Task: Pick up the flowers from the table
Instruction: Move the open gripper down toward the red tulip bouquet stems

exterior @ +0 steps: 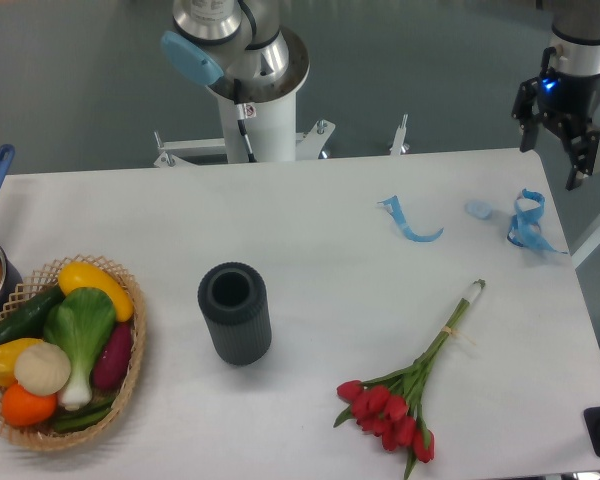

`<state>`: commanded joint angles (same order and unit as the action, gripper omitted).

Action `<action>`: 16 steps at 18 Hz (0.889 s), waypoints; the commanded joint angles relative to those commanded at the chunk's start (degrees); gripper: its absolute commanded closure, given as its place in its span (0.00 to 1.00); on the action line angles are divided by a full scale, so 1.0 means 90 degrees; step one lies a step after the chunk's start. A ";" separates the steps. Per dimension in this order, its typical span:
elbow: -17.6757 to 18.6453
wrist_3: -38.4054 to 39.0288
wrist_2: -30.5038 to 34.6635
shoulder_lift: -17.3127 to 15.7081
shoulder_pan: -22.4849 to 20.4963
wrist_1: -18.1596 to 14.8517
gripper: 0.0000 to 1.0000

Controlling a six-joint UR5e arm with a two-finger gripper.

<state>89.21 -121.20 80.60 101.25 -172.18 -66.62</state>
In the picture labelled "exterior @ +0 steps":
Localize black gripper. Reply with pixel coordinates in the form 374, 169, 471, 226
511, 69, 600, 191

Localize red tulip bouquet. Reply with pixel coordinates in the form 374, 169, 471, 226
333, 279, 486, 479

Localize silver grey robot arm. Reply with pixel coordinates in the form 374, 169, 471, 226
160, 1, 600, 189

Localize tangled blue ribbon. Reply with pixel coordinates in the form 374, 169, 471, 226
507, 189, 567, 255

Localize small pale blue cap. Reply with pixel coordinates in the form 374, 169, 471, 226
465, 200, 493, 220

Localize curled blue ribbon strip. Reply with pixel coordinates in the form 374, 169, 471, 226
378, 195, 444, 243

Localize dark grey ribbed vase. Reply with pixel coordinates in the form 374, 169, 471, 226
197, 262, 272, 366

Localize purple sweet potato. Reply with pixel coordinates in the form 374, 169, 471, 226
92, 322, 133, 390

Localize green bok choy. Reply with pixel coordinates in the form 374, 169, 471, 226
43, 287, 116, 411

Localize woven wicker basket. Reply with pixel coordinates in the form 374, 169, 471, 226
0, 255, 146, 451

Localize dark green cucumber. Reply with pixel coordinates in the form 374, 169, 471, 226
0, 285, 64, 345

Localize cream white onion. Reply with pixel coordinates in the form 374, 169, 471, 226
14, 342, 71, 396

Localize green bean pods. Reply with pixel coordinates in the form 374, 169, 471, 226
51, 397, 114, 434

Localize orange fruit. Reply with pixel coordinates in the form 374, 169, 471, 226
1, 383, 57, 427

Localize yellow bell pepper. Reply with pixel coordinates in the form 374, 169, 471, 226
0, 338, 43, 388

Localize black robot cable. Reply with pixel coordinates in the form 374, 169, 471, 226
231, 78, 258, 164

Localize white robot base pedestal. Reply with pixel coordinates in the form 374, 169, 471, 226
152, 89, 411, 169

